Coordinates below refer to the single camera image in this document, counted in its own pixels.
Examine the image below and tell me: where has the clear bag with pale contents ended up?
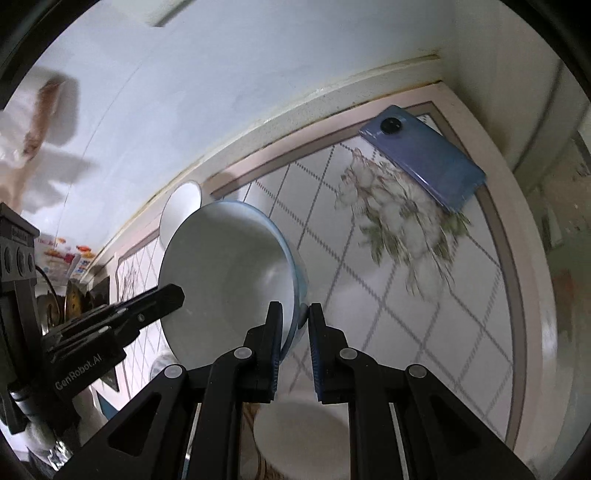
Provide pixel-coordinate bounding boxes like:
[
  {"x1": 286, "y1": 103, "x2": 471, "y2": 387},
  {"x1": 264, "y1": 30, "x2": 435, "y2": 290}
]
[{"x1": 0, "y1": 108, "x2": 35, "y2": 213}]

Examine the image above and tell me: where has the white bowl with red flower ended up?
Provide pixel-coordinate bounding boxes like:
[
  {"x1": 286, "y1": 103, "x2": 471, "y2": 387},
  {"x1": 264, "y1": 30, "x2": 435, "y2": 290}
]
[{"x1": 252, "y1": 399, "x2": 352, "y2": 480}]

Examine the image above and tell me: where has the black frying pan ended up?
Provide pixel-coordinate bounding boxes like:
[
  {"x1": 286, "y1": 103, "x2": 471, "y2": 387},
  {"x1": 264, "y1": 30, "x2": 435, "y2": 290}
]
[{"x1": 36, "y1": 278, "x2": 93, "y2": 335}]

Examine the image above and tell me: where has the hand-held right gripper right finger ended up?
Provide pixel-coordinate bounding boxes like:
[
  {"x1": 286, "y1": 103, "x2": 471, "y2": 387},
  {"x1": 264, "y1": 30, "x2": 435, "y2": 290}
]
[{"x1": 308, "y1": 302, "x2": 539, "y2": 480}]

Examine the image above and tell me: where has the white bowl with dark rim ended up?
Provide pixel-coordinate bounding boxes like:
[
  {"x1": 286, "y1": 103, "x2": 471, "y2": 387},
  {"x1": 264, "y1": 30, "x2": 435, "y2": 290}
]
[{"x1": 159, "y1": 181, "x2": 203, "y2": 250}]

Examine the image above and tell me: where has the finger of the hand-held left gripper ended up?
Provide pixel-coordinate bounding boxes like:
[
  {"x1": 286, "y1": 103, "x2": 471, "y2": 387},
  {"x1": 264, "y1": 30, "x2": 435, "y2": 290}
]
[{"x1": 44, "y1": 284, "x2": 186, "y2": 365}]

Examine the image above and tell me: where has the blue smartphone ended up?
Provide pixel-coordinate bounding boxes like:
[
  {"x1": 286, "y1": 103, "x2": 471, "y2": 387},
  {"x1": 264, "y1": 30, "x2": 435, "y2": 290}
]
[{"x1": 359, "y1": 104, "x2": 487, "y2": 214}]

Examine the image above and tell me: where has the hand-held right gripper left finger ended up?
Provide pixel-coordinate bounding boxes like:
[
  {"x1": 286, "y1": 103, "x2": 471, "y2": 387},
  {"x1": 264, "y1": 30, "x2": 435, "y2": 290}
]
[{"x1": 55, "y1": 301, "x2": 283, "y2": 480}]

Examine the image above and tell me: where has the colourful cartoon wall sticker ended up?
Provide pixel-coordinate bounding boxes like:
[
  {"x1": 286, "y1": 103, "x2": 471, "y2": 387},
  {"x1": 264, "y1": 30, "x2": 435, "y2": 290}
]
[{"x1": 39, "y1": 237, "x2": 98, "y2": 282}]

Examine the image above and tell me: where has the printed flower table mat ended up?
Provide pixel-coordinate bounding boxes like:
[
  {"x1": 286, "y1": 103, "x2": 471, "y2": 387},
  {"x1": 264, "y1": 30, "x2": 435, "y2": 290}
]
[{"x1": 115, "y1": 102, "x2": 527, "y2": 480}]

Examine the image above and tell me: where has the frosted glass sliding door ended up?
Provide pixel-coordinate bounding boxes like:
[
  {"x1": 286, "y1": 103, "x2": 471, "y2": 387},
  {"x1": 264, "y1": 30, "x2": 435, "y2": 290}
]
[{"x1": 522, "y1": 46, "x2": 591, "y2": 416}]

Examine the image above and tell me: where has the white bowl with blue flowers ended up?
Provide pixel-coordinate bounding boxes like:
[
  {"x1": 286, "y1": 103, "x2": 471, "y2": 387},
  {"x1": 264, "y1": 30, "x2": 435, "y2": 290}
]
[{"x1": 158, "y1": 200, "x2": 309, "y2": 363}]

